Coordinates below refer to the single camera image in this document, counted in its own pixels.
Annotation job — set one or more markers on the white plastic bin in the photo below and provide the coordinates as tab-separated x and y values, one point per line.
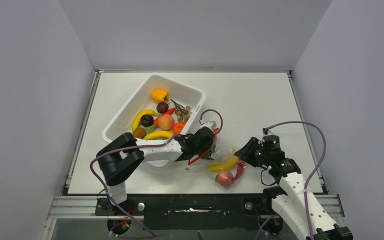
181	91

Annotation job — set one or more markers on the orange fake carrot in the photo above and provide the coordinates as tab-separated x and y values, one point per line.
168	112

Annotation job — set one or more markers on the orange yellow fake pepper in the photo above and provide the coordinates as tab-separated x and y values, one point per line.
160	95

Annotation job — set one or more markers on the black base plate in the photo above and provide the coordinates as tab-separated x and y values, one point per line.
191	211

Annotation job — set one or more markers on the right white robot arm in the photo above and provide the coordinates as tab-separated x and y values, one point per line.
289	198

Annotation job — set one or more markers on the small orange fake fruit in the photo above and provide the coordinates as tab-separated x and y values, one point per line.
178	127

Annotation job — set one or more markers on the red fake fruit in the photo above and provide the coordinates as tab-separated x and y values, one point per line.
224	178

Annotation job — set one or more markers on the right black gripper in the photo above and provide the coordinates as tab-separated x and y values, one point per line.
246	153

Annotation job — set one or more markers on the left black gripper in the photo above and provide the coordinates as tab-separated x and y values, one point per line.
211	142

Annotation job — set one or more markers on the clear zip top bag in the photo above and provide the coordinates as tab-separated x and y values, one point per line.
220	152

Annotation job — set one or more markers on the dark purple fake fruit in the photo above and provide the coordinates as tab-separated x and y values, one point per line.
162	107

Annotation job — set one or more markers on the dark fake plum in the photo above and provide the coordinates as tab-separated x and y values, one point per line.
146	120

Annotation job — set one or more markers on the red fake chili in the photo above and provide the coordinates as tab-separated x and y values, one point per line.
239	171

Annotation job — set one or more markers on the small yellow fake banana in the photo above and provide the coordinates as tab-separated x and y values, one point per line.
157	135

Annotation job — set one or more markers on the brown fake kiwi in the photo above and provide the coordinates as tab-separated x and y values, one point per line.
139	133

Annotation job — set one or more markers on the brown fake berry twig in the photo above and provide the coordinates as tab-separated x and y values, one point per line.
183	113

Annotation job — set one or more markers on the green fake chili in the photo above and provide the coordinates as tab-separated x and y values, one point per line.
150	129

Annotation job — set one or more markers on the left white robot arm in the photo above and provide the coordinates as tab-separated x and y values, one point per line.
120	158

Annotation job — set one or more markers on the fake peach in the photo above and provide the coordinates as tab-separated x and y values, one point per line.
166	122

